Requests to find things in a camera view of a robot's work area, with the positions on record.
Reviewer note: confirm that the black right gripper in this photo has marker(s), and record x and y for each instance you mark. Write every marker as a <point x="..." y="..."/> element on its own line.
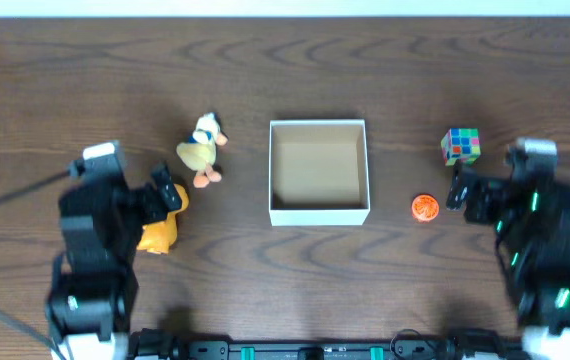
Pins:
<point x="490" y="190"/>

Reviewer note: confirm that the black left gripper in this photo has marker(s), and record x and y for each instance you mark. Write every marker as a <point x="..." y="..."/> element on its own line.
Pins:
<point x="150" y="202"/>

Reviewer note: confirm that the multicolour puzzle cube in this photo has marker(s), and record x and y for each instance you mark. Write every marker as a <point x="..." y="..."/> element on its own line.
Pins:
<point x="461" y="144"/>

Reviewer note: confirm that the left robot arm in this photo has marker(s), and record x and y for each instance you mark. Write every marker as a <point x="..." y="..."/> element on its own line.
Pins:
<point x="94" y="287"/>

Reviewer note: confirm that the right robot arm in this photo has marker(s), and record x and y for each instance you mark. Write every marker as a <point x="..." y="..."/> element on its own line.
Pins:
<point x="530" y="215"/>

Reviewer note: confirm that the orange round ball toy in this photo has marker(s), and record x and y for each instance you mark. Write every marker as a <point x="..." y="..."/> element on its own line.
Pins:
<point x="425" y="208"/>

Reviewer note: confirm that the orange toy dinosaur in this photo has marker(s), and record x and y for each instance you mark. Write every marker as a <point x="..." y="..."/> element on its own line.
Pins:
<point x="158" y="237"/>

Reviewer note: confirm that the yellow plush duck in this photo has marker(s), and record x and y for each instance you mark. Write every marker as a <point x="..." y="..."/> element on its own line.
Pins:
<point x="199" y="152"/>

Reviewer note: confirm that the white cardboard box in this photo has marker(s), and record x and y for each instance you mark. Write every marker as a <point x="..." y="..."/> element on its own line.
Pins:
<point x="318" y="173"/>

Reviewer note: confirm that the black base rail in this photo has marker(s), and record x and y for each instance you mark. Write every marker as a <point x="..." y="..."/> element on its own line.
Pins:
<point x="407" y="344"/>

